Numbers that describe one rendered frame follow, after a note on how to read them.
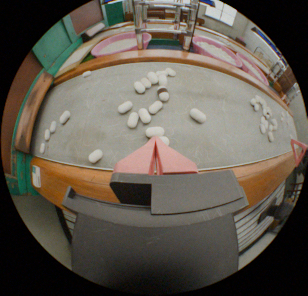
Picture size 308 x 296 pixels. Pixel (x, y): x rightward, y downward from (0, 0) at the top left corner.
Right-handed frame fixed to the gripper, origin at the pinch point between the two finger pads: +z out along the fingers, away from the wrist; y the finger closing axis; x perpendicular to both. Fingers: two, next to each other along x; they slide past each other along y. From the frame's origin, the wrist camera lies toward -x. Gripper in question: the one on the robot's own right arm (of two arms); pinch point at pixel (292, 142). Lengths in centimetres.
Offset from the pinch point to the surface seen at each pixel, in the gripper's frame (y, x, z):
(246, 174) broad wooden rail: 18.4, 10.3, 3.0
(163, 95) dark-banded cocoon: 36.2, -0.6, 16.6
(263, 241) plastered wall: -163, 162, -99
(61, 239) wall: 157, 119, -41
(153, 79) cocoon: 38.2, -3.6, 20.4
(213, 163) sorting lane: 26.6, 9.7, 7.3
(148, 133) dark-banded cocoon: 39.2, 4.8, 10.7
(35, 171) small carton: 72, 10, 1
